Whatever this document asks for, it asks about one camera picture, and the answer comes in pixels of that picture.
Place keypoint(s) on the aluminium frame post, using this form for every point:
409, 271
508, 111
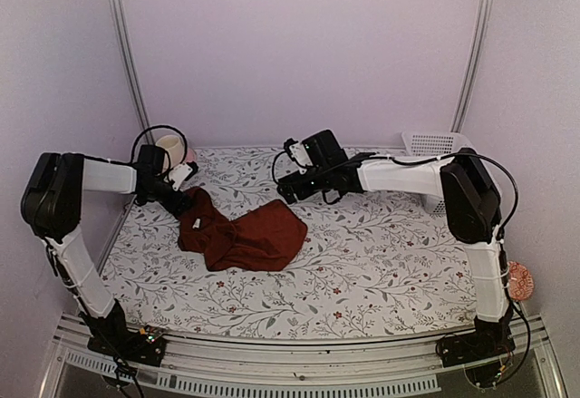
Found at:
483, 14
127, 59

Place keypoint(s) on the right aluminium frame post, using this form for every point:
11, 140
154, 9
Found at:
483, 14

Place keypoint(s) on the front aluminium rail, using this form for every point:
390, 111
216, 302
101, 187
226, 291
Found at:
218, 366

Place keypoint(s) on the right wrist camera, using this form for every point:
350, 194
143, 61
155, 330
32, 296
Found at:
298, 154

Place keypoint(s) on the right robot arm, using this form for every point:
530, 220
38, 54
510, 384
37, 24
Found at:
460, 179

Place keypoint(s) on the cream ribbed mug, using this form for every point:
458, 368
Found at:
175, 147

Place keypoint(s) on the pink saucer plate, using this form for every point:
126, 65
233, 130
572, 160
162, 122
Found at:
191, 156

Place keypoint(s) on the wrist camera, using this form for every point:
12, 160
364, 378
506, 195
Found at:
181, 173
298, 154

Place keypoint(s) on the pink object at right edge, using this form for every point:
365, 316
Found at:
521, 284

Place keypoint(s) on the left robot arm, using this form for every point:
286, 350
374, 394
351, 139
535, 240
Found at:
52, 207

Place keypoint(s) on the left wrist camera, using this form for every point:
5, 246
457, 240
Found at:
181, 173

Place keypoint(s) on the white plastic basket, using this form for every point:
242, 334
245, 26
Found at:
431, 145

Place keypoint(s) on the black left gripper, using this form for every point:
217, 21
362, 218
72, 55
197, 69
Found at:
178, 205

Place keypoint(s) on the dark red towel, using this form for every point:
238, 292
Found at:
267, 238

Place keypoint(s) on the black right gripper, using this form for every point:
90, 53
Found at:
302, 192

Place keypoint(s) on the left aluminium frame post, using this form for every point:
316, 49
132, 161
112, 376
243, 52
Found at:
127, 59

